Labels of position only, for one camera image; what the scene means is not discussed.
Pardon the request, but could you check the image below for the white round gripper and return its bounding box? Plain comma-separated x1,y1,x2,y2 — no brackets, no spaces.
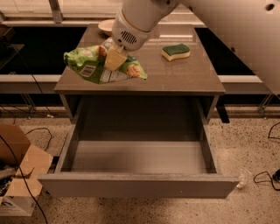
104,11,151,71

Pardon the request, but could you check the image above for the green rice chip bag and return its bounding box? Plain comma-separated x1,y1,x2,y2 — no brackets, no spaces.
64,38,148,84

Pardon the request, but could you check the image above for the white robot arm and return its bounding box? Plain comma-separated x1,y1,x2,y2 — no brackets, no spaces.
112,0,280,95

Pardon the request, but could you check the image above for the grey open top drawer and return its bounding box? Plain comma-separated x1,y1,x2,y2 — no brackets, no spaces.
38,96,240,200

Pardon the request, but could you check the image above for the white paper bowl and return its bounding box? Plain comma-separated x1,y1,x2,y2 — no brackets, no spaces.
98,19,115,36

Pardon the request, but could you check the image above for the green and yellow sponge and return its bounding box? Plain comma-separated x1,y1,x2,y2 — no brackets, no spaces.
161,44,191,61

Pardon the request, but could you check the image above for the metal window railing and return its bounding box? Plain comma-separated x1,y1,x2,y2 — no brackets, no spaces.
0,0,280,28

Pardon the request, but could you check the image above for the brown cardboard box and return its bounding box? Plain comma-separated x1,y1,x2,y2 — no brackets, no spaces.
0,124,53,216

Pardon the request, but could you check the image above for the clear plastic cup on floor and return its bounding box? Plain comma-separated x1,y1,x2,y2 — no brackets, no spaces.
236,169,251,189

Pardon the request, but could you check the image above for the black cable right floor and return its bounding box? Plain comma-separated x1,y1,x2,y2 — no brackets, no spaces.
253,122,280,192

